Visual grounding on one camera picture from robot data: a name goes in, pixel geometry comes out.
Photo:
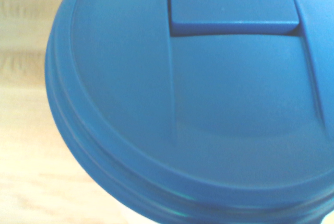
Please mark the clear pitcher with blue lid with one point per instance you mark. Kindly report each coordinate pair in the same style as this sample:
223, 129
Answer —
208, 104

